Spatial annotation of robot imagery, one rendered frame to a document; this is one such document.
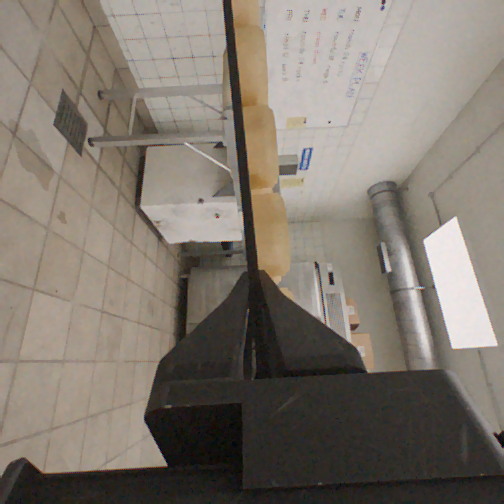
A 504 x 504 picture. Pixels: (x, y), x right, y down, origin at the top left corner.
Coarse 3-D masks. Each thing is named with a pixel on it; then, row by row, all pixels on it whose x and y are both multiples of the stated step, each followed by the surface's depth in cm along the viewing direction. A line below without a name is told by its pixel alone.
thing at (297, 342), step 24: (264, 288) 11; (264, 312) 11; (288, 312) 9; (288, 336) 8; (312, 336) 8; (336, 336) 8; (288, 360) 7; (312, 360) 7; (336, 360) 7; (360, 360) 7
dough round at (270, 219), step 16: (256, 208) 15; (272, 208) 15; (256, 224) 15; (272, 224) 15; (256, 240) 15; (272, 240) 15; (288, 240) 15; (272, 256) 15; (288, 256) 16; (272, 272) 16
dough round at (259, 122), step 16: (256, 112) 17; (272, 112) 17; (256, 128) 16; (272, 128) 16; (256, 144) 16; (272, 144) 16; (256, 160) 17; (272, 160) 17; (256, 176) 17; (272, 176) 17
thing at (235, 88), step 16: (224, 0) 15; (224, 16) 15; (240, 96) 14; (240, 112) 14; (240, 128) 14; (240, 144) 14; (240, 160) 14; (240, 176) 14; (240, 192) 14; (256, 256) 13; (256, 272) 13; (256, 288) 13; (256, 304) 12; (256, 320) 12; (256, 336) 12; (256, 352) 12
